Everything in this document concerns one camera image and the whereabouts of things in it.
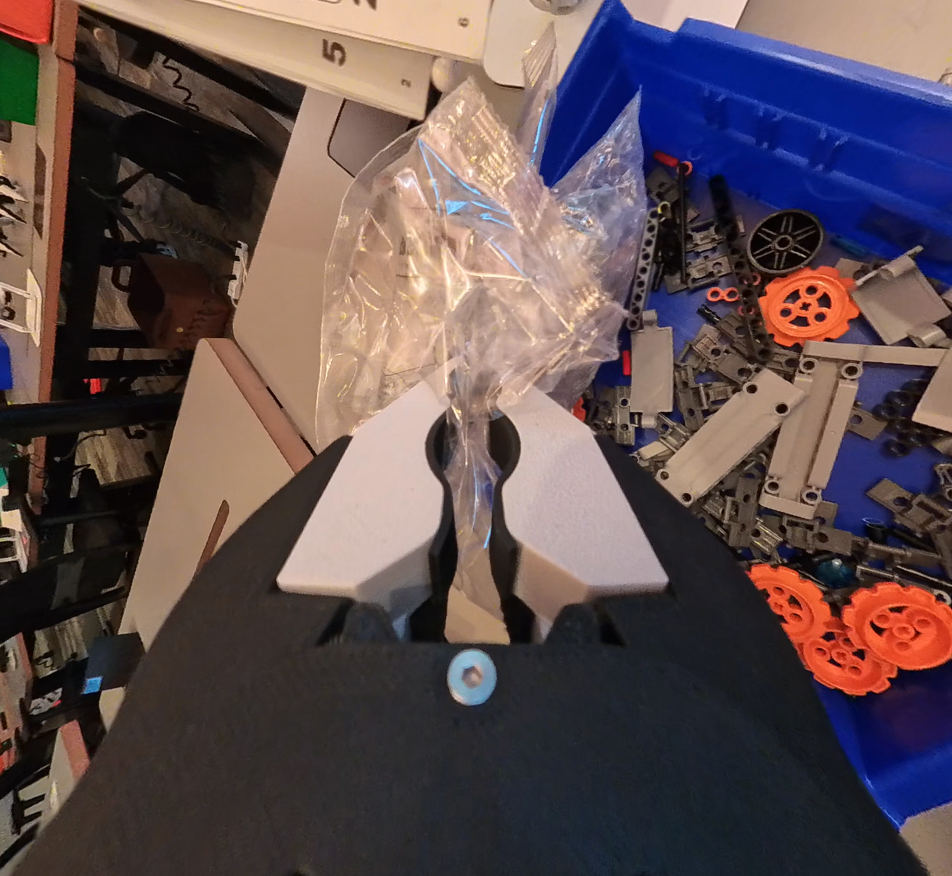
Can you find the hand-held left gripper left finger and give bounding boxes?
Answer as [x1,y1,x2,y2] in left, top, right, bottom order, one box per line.
[279,385,470,639]

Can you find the green storage bin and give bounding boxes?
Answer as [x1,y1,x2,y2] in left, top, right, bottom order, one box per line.
[0,43,41,125]

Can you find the orange storage bin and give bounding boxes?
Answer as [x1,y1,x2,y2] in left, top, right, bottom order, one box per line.
[0,0,53,44]

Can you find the blue storage bin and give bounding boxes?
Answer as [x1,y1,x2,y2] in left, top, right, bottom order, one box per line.
[536,0,952,825]

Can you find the brown box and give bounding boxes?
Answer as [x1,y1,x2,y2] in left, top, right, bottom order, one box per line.
[127,254,236,356]

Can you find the clear plastic bags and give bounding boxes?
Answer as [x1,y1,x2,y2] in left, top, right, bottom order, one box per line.
[316,73,648,639]

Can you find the heap of loose grey parts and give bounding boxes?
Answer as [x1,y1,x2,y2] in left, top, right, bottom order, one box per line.
[588,155,952,698]

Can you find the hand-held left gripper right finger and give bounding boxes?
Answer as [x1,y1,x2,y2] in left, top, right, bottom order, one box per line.
[484,388,670,639]

